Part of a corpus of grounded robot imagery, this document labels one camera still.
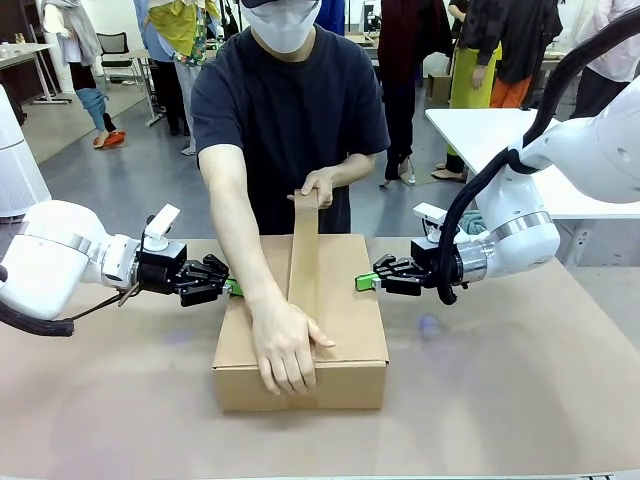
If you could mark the teal towel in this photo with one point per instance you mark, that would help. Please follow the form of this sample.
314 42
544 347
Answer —
472 224

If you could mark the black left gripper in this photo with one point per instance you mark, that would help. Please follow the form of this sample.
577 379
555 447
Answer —
160 270

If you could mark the figure with orange trousers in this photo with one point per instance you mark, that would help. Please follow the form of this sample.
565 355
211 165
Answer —
530 45

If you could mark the person's right hand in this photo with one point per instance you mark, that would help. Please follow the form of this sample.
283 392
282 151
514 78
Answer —
285 345

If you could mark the white table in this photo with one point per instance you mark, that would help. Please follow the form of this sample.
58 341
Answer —
475 140

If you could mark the person's left hand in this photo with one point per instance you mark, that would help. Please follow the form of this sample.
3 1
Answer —
327 182

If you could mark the person in blue sweater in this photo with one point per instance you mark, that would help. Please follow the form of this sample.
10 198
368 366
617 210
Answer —
332 15

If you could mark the brown cardboard box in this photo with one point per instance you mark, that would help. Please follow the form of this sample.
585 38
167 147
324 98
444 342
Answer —
350 320

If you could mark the small background cardboard box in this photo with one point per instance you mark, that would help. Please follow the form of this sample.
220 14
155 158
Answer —
439 89

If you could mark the orange fabric on floor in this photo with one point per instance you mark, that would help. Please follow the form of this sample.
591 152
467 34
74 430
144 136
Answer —
111 141

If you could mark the person's right forearm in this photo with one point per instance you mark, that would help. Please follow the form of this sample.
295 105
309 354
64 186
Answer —
245 240

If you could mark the person in maroon clothes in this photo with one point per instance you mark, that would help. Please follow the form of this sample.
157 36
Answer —
400 75

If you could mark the person's left forearm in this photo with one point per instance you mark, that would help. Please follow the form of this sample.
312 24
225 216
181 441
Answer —
357 169

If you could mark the brown packing tape roll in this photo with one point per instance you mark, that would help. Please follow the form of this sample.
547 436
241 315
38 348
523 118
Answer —
305 250

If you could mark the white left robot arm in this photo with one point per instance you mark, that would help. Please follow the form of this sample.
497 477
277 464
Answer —
50 250

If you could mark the black mesh office chair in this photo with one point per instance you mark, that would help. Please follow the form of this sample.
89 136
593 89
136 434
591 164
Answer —
116 47

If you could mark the grey desk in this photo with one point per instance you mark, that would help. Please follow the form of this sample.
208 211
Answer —
25 50

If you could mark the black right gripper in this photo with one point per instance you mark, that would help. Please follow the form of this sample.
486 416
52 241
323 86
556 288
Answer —
427 265

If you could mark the person in navy t-shirt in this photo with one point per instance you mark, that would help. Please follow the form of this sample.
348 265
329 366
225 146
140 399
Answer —
290 125

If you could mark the long grey work table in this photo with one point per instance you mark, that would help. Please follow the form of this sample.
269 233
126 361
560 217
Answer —
145 62

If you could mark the person in pink shirt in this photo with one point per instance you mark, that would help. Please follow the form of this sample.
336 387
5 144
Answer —
612 50

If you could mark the person with yellow skirt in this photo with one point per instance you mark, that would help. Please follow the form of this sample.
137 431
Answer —
475 75

